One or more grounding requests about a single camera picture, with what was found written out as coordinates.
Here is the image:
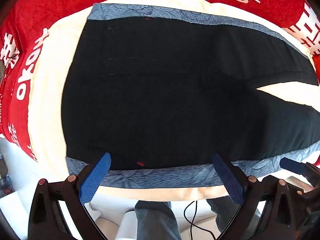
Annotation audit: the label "black pants with blue stripes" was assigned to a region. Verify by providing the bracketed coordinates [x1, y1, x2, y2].
[61, 3, 320, 188]

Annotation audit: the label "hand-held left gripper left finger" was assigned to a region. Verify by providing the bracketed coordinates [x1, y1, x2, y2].
[27, 152, 112, 240]

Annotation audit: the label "black cable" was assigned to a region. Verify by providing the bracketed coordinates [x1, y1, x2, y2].
[183, 201, 216, 240]

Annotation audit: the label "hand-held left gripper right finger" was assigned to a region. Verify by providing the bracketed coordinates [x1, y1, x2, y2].
[212, 152, 298, 240]

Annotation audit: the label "person's left leg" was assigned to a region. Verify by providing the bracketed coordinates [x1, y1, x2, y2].
[134, 201, 182, 240]

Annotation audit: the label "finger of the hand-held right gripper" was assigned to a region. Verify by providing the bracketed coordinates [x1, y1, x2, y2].
[279, 157, 320, 181]

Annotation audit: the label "person's right leg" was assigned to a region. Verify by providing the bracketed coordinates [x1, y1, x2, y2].
[207, 195, 241, 232]

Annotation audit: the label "person's leg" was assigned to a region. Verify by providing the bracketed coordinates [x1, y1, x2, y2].
[134, 201, 182, 240]
[207, 195, 241, 232]

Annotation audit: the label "red printed blanket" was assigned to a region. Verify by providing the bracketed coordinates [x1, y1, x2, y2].
[0, 0, 320, 161]

